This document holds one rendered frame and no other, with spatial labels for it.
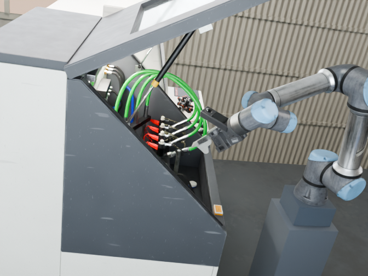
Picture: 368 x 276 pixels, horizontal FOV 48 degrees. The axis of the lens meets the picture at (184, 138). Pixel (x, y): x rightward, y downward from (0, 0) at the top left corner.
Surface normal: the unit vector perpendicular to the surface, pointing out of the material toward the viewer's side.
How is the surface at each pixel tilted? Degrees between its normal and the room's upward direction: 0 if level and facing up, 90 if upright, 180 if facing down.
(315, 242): 90
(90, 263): 90
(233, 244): 0
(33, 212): 90
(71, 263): 90
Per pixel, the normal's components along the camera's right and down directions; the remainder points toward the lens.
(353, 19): 0.15, 0.46
